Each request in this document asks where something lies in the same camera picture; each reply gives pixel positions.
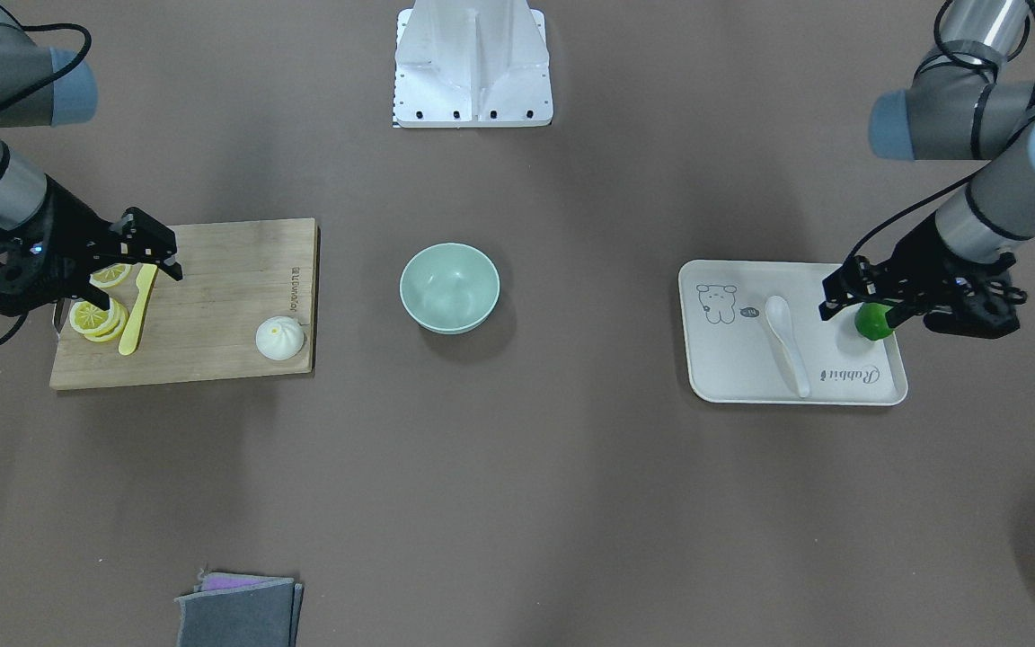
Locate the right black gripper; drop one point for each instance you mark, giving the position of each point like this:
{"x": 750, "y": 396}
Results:
{"x": 71, "y": 226}

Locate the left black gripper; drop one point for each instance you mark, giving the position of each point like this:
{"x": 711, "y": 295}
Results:
{"x": 924, "y": 252}

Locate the white steamed bun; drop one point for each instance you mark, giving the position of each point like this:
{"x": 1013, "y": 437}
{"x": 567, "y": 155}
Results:
{"x": 279, "y": 338}

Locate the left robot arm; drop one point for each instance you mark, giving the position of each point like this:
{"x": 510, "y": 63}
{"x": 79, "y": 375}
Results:
{"x": 972, "y": 98}

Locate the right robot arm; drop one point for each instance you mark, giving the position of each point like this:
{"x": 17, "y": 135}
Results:
{"x": 38, "y": 87}

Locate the mint green bowl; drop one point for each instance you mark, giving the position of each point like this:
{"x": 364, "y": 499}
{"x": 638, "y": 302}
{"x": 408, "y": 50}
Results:
{"x": 449, "y": 288}

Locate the green lime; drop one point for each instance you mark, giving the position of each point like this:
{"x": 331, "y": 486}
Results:
{"x": 872, "y": 322}

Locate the lower lemon slice stack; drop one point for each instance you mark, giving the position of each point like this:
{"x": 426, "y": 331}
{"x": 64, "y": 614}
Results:
{"x": 98, "y": 325}

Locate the yellow plastic knife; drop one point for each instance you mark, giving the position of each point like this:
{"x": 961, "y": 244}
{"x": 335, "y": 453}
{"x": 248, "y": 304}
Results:
{"x": 131, "y": 336}

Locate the bamboo cutting board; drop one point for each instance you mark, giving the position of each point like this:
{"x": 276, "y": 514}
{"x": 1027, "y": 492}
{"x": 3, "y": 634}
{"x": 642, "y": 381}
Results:
{"x": 202, "y": 328}

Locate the cream rabbit tray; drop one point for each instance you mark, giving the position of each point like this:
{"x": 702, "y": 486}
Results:
{"x": 732, "y": 356}

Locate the grey folded cloth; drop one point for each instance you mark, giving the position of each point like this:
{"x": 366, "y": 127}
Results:
{"x": 234, "y": 609}

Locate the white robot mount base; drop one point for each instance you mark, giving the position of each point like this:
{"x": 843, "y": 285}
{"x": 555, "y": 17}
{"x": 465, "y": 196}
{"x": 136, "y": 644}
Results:
{"x": 471, "y": 64}

